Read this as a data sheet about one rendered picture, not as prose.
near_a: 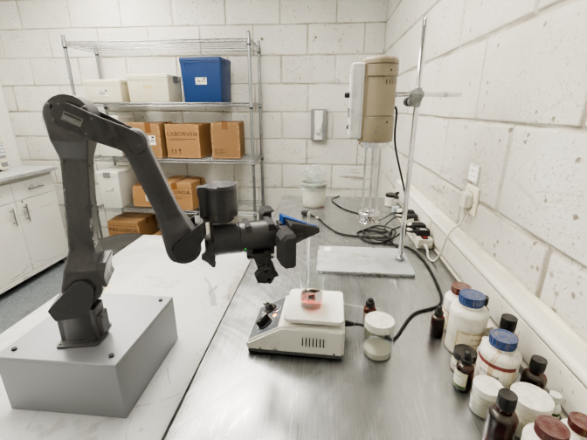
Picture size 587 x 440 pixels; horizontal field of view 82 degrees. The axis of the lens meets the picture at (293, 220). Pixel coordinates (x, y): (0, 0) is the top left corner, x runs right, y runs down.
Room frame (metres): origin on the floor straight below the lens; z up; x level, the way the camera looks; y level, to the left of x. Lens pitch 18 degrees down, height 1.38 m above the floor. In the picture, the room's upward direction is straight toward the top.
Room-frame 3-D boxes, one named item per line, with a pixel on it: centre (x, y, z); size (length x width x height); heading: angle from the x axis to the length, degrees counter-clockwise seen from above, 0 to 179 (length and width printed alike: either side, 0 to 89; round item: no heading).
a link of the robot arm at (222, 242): (0.57, 0.13, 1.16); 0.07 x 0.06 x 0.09; 107
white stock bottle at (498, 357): (0.49, -0.36, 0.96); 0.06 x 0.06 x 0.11
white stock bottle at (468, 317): (0.60, -0.36, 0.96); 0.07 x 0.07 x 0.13
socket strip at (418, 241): (1.32, -0.49, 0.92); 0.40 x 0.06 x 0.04; 175
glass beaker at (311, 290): (0.62, -0.04, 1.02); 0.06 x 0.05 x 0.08; 61
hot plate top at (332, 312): (0.63, -0.05, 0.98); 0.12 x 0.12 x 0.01; 83
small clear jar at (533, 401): (0.41, -0.37, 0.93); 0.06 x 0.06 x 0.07
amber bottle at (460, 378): (0.49, -0.31, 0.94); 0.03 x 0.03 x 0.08
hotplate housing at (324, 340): (0.63, -0.02, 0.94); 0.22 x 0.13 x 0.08; 83
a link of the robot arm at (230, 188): (0.57, 0.16, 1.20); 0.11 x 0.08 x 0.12; 107
